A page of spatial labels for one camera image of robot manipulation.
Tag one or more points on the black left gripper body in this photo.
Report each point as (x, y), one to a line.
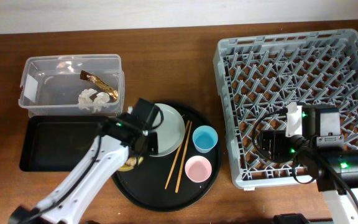
(153, 147)

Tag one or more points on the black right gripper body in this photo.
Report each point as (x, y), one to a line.
(283, 147)

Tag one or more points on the gold foil snack wrapper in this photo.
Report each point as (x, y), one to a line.
(86, 76)

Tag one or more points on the yellow bowl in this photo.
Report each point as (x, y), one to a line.
(126, 168)

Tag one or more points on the white paper napkin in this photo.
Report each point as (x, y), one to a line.
(92, 97)

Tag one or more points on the peanut shells and rice scraps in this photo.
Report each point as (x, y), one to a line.
(132, 161)

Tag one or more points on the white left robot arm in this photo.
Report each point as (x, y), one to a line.
(68, 202)

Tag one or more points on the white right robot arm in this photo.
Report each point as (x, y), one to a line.
(336, 175)

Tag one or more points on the grey dishwasher rack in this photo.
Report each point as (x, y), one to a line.
(261, 74)

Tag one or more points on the clear plastic waste bin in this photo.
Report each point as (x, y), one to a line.
(51, 84)

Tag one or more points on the grey round plate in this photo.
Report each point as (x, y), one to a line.
(171, 132)

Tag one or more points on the left wooden chopstick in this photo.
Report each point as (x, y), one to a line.
(176, 157)

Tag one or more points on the wooden chopstick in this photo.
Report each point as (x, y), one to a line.
(176, 157)
(183, 157)

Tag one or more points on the right wooden chopstick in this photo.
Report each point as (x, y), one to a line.
(183, 157)

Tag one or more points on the round black tray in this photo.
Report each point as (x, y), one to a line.
(144, 185)

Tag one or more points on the blue plastic cup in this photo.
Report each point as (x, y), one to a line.
(205, 138)

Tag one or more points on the pink plastic cup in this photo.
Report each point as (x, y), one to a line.
(198, 169)

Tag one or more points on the black rectangular tray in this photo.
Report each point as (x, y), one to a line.
(58, 143)

